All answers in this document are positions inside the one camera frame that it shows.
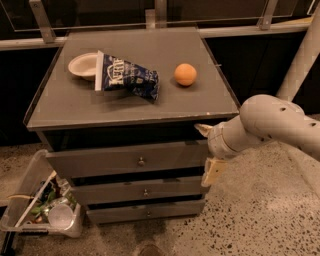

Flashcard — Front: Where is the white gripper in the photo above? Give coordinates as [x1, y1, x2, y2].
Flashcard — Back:
[194, 120, 240, 187]

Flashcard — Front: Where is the grey top drawer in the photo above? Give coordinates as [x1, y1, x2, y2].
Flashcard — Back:
[46, 140, 208, 178]

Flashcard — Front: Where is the grey drawer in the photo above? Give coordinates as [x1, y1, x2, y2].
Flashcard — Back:
[86, 199, 205, 224]
[46, 140, 208, 178]
[71, 176, 209, 205]

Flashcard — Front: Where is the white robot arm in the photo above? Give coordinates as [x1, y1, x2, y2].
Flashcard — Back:
[195, 94, 320, 187]

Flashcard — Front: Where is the grey middle drawer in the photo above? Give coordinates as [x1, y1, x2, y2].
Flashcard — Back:
[71, 176, 209, 205]

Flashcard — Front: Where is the grey bottom drawer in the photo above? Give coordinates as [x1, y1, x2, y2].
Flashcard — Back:
[86, 199, 205, 224]

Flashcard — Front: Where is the grey drawer cabinet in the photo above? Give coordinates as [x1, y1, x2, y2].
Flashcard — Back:
[25, 28, 238, 212]

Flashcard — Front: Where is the orange fruit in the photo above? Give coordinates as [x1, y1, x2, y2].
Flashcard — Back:
[174, 63, 197, 87]

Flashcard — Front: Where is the blue chip bag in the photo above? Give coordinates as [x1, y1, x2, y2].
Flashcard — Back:
[95, 51, 159, 100]

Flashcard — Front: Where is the white slanted pole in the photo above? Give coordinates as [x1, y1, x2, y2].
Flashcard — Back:
[276, 3, 320, 101]

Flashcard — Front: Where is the white paper bowl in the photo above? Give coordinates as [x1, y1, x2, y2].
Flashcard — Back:
[68, 53, 97, 81]

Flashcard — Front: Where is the white plastic cup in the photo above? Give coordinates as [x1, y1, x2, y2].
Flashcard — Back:
[48, 204, 73, 229]

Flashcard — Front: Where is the clear plastic bin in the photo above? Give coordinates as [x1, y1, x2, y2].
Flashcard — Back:
[1, 150, 83, 238]

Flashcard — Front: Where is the metal railing with glass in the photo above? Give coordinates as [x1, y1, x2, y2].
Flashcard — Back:
[0, 0, 319, 51]

